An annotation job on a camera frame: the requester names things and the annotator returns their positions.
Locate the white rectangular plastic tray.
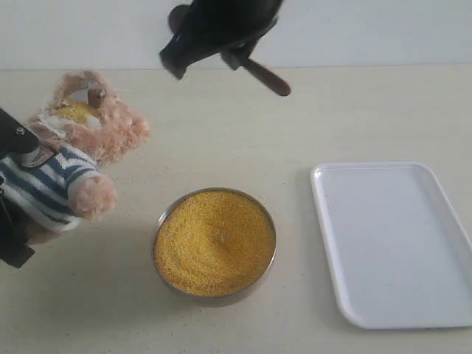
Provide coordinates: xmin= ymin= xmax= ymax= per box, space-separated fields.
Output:
xmin=310 ymin=162 xmax=471 ymax=330

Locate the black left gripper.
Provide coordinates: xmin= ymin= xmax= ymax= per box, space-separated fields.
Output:
xmin=0 ymin=108 xmax=39 ymax=268

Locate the plush teddy bear striped shirt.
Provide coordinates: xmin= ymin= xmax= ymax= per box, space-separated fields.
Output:
xmin=1 ymin=70 xmax=150 ymax=245

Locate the yellow millet grain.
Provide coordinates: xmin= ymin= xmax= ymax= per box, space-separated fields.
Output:
xmin=153 ymin=190 xmax=276 ymax=296

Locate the dark red wooden spoon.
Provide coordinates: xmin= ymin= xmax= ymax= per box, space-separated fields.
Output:
xmin=167 ymin=4 xmax=291 ymax=97

